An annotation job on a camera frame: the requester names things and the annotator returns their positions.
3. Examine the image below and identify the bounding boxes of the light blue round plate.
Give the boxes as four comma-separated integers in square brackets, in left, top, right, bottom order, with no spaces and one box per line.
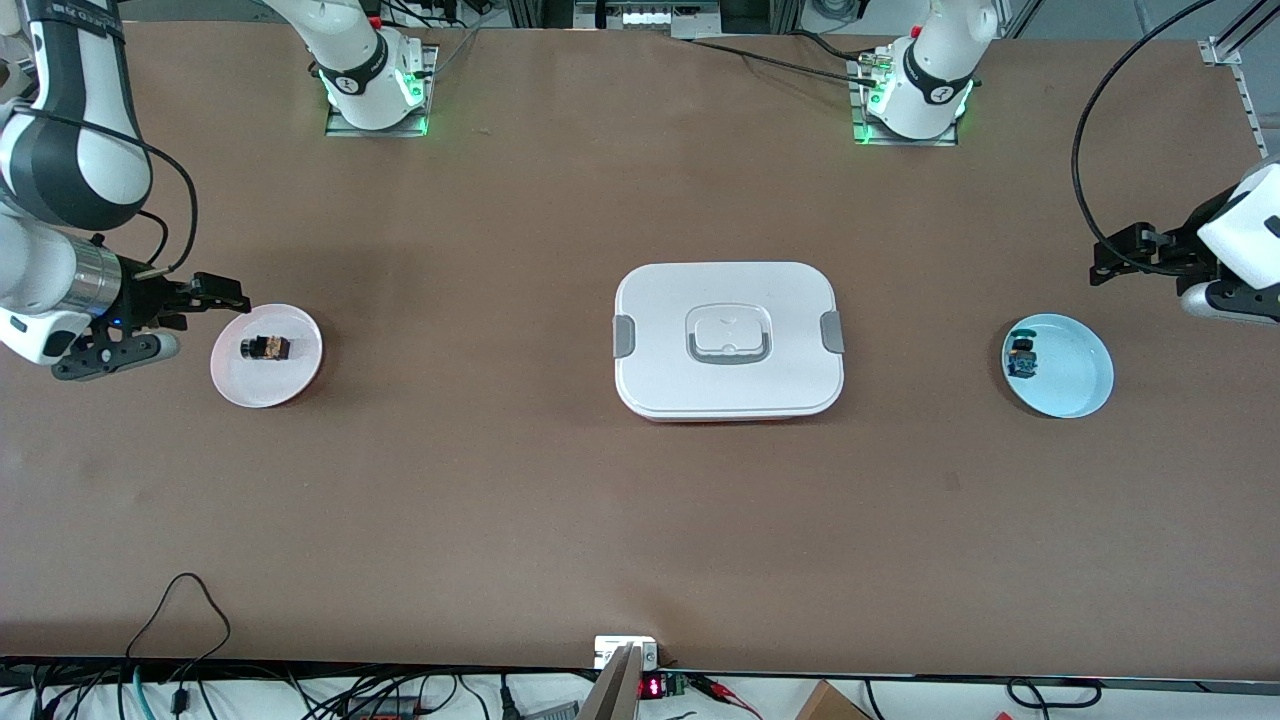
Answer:
[1002,313,1115,419]

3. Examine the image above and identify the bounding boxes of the pink round plate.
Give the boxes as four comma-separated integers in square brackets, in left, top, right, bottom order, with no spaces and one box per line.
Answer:
[210,303,324,409]

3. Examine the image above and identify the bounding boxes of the white lunch box grey clasps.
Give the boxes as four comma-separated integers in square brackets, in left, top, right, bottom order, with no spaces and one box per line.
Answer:
[612,261,846,423]

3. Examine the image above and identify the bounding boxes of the white power strip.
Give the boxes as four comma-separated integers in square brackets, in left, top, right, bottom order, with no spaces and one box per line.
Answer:
[572,0,723,37]

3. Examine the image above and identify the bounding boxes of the brown cardboard box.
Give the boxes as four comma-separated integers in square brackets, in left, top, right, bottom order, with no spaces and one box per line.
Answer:
[793,680,873,720]

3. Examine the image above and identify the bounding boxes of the grey aluminium bar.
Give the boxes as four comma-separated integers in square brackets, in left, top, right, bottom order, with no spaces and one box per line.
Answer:
[572,643,643,720]

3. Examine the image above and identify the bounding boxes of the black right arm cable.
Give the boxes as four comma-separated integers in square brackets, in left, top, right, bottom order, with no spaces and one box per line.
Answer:
[20,108,199,277]

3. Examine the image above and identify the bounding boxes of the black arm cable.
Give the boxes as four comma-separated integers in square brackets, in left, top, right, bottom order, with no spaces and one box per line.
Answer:
[1072,0,1221,278]
[20,108,199,277]

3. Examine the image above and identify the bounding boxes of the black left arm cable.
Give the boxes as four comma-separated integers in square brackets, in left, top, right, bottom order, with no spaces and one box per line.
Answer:
[1072,0,1221,278]

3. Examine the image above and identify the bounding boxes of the aluminium frame rail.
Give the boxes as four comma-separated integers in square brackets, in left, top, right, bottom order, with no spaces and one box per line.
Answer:
[1198,0,1280,196]

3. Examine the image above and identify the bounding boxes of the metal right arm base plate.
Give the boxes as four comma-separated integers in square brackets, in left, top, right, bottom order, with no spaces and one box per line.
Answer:
[323,42,439,138]

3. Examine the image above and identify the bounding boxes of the thin black looped cable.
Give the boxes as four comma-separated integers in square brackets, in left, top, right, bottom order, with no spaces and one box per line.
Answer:
[122,572,233,669]

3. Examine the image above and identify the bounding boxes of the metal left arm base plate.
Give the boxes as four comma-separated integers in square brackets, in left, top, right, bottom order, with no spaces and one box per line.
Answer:
[848,52,961,148]

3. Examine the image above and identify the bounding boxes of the long black base cable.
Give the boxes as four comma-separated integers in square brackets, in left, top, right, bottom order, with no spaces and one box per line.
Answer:
[672,28,886,86]

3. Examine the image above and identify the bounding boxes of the black coiled cable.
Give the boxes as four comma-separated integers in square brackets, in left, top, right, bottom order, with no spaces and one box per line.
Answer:
[1005,678,1103,709]

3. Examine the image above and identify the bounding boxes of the small white bracket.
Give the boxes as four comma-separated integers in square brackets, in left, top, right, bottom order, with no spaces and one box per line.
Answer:
[594,636,659,671]

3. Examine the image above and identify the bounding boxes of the red clip wires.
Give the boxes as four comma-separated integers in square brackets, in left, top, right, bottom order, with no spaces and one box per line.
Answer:
[690,673,763,717]

